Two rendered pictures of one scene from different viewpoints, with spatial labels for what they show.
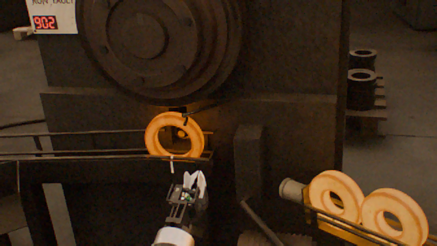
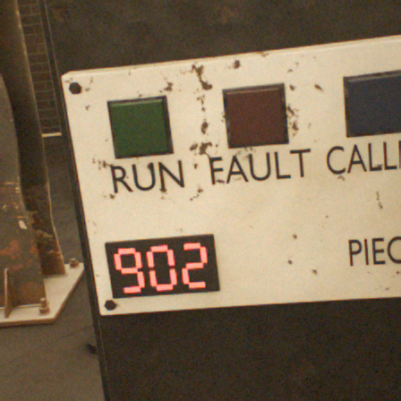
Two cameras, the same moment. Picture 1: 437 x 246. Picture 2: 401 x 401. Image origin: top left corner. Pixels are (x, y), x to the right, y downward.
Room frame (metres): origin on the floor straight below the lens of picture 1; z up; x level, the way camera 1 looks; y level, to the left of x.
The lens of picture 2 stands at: (0.95, 0.56, 1.31)
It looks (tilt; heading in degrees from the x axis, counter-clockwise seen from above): 16 degrees down; 352
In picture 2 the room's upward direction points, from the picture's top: 7 degrees counter-clockwise
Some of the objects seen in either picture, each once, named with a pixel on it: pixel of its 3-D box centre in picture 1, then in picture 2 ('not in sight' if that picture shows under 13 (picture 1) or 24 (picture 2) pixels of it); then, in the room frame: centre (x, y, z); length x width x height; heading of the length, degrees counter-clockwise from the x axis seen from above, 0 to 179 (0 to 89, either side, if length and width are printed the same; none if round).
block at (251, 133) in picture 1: (250, 164); not in sight; (1.25, -0.09, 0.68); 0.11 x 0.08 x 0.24; 165
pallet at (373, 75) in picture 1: (295, 78); not in sight; (3.14, -0.57, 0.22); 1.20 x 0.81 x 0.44; 73
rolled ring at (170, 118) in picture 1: (174, 140); not in sight; (1.31, 0.13, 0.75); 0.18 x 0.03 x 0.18; 75
